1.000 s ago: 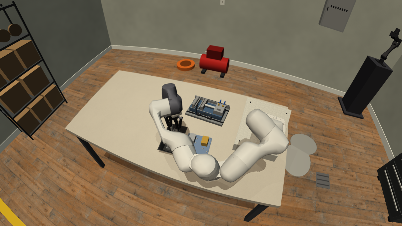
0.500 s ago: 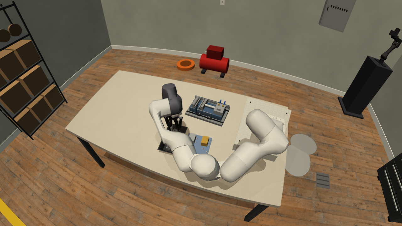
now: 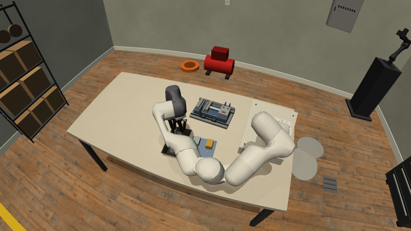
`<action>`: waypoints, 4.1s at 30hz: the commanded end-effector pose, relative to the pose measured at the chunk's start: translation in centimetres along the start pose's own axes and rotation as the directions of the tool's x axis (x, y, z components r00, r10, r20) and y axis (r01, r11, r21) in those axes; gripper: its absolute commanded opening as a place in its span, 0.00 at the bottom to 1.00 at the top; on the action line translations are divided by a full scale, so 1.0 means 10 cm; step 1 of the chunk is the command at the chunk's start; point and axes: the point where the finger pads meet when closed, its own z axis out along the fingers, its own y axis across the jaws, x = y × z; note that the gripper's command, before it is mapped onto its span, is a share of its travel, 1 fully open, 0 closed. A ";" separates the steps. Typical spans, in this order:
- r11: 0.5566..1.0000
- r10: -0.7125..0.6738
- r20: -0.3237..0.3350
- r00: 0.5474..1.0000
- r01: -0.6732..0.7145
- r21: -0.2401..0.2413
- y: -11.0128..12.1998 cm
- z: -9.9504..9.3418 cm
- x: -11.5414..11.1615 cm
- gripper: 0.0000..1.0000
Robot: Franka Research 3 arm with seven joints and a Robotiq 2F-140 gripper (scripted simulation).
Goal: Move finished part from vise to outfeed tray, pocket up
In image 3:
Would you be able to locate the orange-yellow block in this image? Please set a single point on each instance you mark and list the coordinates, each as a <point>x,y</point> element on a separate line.
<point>209,144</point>

